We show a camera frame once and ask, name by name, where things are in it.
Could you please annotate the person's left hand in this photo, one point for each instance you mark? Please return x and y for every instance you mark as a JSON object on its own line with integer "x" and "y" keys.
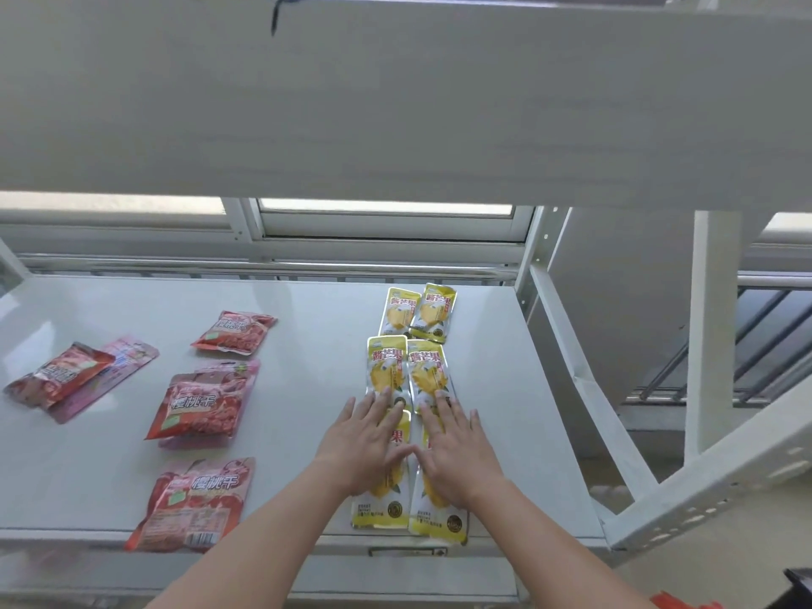
{"x": 358, "y": 453}

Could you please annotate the person's right hand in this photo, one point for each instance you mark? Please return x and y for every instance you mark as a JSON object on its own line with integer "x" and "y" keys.
{"x": 463, "y": 462}

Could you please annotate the person's right little finger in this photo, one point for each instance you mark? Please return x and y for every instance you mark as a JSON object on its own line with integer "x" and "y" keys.
{"x": 478, "y": 428}

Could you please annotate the person's left thumb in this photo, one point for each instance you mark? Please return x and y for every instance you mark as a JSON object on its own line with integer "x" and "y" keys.
{"x": 399, "y": 455}

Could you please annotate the person's right thumb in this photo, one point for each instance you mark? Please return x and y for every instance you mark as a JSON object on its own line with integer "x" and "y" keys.
{"x": 424, "y": 461}

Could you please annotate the person's right middle finger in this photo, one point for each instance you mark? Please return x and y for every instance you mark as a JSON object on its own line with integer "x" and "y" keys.
{"x": 446, "y": 415}

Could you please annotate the person's left little finger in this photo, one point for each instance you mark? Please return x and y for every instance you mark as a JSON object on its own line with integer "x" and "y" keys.
{"x": 346, "y": 415}

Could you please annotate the person's left middle finger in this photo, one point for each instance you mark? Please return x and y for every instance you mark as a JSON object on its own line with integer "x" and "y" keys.
{"x": 382, "y": 409}

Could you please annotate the yellow mango snack packet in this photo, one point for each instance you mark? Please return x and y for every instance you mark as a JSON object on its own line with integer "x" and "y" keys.
{"x": 380, "y": 508}
{"x": 438, "y": 520}

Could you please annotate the person's right forearm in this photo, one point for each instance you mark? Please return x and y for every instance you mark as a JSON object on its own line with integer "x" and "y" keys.
{"x": 558, "y": 551}

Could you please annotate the rows of yellow packets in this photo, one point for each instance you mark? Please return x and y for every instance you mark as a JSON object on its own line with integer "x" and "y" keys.
{"x": 387, "y": 367}

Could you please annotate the shelf edge label holder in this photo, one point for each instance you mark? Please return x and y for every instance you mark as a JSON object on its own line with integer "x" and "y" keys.
{"x": 407, "y": 551}

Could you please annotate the pink dried fruit packet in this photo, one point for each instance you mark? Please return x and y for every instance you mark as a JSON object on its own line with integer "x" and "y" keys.
{"x": 244, "y": 374}
{"x": 130, "y": 356}

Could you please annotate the red dried fruit packet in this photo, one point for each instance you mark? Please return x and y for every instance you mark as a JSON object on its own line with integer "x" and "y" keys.
{"x": 196, "y": 409}
{"x": 190, "y": 507}
{"x": 235, "y": 332}
{"x": 60, "y": 374}

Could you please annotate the white perforated metal beam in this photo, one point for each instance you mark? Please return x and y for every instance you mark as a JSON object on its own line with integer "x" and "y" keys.
{"x": 717, "y": 488}

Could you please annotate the red object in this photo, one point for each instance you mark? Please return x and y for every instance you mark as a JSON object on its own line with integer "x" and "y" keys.
{"x": 685, "y": 602}

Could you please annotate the white metal shelf rack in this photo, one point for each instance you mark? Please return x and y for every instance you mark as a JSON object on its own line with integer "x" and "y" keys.
{"x": 406, "y": 120}

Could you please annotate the metal window railing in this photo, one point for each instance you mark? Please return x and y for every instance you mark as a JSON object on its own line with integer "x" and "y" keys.
{"x": 771, "y": 336}

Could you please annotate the black object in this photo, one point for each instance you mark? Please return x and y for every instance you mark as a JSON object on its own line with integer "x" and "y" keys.
{"x": 793, "y": 589}

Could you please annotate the white window frame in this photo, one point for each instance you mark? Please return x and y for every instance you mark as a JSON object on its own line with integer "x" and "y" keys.
{"x": 393, "y": 229}

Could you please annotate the white upright post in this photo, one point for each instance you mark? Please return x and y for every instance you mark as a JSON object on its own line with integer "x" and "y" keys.
{"x": 714, "y": 336}

